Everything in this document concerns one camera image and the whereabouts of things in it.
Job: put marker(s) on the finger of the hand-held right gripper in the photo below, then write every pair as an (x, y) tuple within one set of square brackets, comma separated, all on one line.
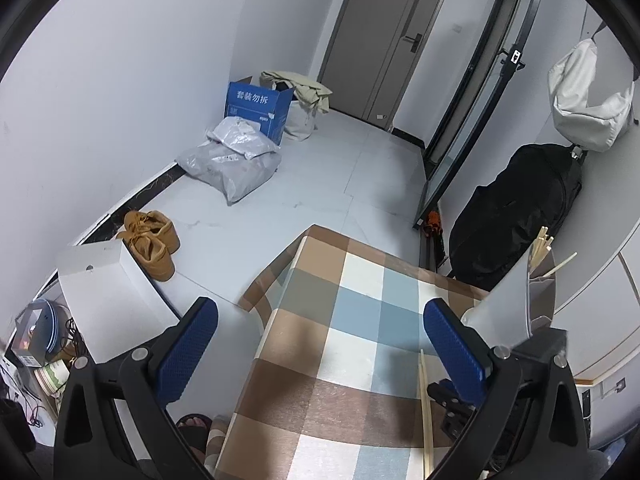
[(447, 400)]

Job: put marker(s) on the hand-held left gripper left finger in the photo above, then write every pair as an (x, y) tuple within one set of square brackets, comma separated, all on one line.
[(185, 355)]

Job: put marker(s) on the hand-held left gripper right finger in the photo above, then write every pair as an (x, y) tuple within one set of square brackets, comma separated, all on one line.
[(455, 355)]

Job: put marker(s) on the wooden chopstick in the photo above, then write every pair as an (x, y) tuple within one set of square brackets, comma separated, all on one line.
[(560, 265), (423, 410), (539, 247)]

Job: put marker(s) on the white utensil holder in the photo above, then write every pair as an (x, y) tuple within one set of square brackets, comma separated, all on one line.
[(505, 305)]

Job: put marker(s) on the black sandal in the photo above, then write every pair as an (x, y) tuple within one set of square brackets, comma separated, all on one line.
[(197, 421)]

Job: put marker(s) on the person's foot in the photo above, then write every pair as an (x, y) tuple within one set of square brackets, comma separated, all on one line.
[(196, 435)]

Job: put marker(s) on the white cardboard box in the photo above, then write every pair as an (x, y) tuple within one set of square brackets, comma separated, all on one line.
[(115, 300)]

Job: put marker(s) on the tan shoe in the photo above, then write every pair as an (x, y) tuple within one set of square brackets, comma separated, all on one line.
[(157, 227), (150, 257)]

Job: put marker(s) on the checked tablecloth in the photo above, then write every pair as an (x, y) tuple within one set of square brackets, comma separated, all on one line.
[(350, 360)]

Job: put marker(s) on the orange and black tool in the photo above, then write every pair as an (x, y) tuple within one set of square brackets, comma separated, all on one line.
[(432, 224)]

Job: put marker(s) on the black backpack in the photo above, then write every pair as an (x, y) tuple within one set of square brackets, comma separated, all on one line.
[(510, 210)]

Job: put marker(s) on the dark cloth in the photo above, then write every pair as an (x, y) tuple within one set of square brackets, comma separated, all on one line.
[(15, 427)]

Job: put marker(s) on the large grey mailer bag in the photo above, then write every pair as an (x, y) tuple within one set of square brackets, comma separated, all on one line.
[(235, 172)]

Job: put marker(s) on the small grey mailer bag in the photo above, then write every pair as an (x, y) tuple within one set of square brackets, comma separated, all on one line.
[(240, 135)]

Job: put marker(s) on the black framed glass door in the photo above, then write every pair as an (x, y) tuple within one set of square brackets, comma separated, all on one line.
[(480, 100)]

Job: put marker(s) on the blue cardboard box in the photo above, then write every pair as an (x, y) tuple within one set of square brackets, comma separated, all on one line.
[(255, 107)]

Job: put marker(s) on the white sack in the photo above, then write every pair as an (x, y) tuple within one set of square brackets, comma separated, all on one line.
[(300, 122)]

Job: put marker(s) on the white sling bag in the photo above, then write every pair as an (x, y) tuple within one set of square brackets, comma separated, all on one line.
[(585, 110)]

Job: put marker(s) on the beige cloth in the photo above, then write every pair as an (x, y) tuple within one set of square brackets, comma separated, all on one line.
[(300, 85)]

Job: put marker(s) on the grey door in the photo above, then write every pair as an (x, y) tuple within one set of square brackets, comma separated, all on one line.
[(380, 45)]

